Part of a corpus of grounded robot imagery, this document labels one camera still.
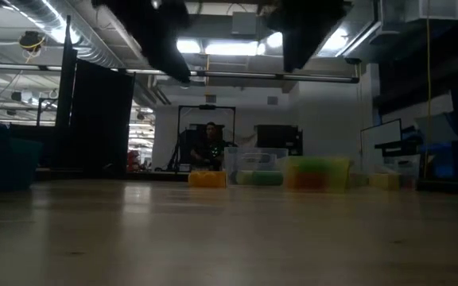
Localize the silver rectangular air duct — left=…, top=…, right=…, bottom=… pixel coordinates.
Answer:
left=316, top=0, right=383, bottom=60

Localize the black shelf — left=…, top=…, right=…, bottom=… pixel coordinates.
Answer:
left=374, top=137, right=425, bottom=160

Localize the silver ribbed duct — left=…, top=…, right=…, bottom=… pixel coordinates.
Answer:
left=10, top=0, right=150, bottom=71

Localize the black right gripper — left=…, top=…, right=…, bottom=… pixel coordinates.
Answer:
left=262, top=0, right=351, bottom=74

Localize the green two-stud block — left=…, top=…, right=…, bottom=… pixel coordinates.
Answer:
left=298, top=157, right=336, bottom=172

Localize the small clear plastic bin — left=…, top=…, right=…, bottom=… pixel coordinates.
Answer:
left=223, top=146, right=289, bottom=187
left=347, top=153, right=421, bottom=191

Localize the white ceiling unit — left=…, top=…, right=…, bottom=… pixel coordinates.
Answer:
left=403, top=0, right=458, bottom=23

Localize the black cabinet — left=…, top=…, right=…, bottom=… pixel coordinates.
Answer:
left=255, top=124, right=305, bottom=157

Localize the grey junction box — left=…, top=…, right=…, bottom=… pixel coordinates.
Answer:
left=231, top=11, right=258, bottom=37

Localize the black frame station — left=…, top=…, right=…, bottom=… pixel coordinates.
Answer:
left=167, top=104, right=237, bottom=172

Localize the ceiling light panel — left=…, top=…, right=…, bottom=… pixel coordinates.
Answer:
left=175, top=37, right=202, bottom=56
left=204, top=41, right=260, bottom=57

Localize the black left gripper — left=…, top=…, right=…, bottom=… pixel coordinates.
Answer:
left=93, top=0, right=192, bottom=84

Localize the light green cylinder block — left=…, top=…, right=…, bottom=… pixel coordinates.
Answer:
left=235, top=170, right=256, bottom=186

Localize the white board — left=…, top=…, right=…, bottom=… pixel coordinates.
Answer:
left=359, top=118, right=404, bottom=170

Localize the yellow four-stud block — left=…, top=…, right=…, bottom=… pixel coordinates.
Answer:
left=188, top=170, right=228, bottom=189

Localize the person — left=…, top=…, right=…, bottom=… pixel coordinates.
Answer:
left=188, top=121, right=229, bottom=172

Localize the black partition board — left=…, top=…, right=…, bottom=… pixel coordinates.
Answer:
left=56, top=14, right=135, bottom=178

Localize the yellow black cable reel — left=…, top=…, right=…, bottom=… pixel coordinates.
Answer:
left=17, top=30, right=47, bottom=52

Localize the yellow plastic bin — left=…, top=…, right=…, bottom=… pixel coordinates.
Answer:
left=284, top=156, right=352, bottom=195

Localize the blue plastic bin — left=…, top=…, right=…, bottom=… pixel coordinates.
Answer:
left=0, top=113, right=44, bottom=192

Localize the long hanging light bar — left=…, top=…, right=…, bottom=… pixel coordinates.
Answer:
left=0, top=63, right=360, bottom=85

